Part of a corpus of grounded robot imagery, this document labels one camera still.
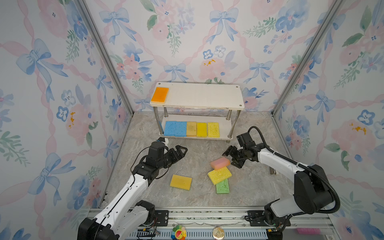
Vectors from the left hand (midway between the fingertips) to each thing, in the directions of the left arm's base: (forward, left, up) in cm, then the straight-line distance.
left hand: (183, 151), depth 78 cm
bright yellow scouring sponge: (+23, -11, -10) cm, 27 cm away
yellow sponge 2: (+23, -19, -10) cm, 31 cm away
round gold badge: (-33, -17, -18) cm, 42 cm away
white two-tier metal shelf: (+48, -7, -17) cm, 52 cm away
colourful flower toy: (-34, +1, -16) cm, 37 cm away
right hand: (+3, -24, -11) cm, 26 cm away
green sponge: (-13, -22, -16) cm, 30 cm away
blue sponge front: (+23, +4, -10) cm, 25 cm away
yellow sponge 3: (-10, +2, -16) cm, 19 cm away
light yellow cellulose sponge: (-7, -20, -15) cm, 26 cm away
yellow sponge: (+23, -4, -10) cm, 25 cm away
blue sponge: (+24, +9, -10) cm, 27 cm away
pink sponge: (0, -21, -13) cm, 24 cm away
